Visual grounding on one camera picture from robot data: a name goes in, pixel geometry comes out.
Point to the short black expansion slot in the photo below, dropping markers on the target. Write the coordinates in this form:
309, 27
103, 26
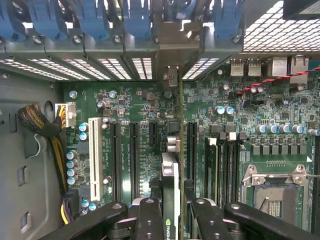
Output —
153, 135

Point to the green motherboard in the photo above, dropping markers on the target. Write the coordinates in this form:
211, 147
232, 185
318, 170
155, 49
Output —
130, 100

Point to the thin metal locking lever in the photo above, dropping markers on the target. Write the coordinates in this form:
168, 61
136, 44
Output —
313, 175

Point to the CPU socket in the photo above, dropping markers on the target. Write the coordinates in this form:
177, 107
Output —
272, 202

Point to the blue slot retention clip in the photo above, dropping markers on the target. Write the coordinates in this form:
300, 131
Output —
190, 7
47, 20
12, 20
136, 20
227, 20
92, 20

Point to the black RAM slot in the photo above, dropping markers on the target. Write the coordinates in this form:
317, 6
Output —
238, 170
317, 200
232, 170
223, 170

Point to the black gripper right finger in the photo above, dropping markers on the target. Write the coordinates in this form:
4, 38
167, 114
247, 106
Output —
207, 220

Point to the white expansion slot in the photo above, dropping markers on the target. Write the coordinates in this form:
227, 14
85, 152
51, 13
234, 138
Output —
95, 155

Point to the long black expansion slot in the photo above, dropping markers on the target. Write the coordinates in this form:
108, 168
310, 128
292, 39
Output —
192, 150
116, 160
135, 160

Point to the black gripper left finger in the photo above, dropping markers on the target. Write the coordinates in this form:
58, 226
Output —
150, 220

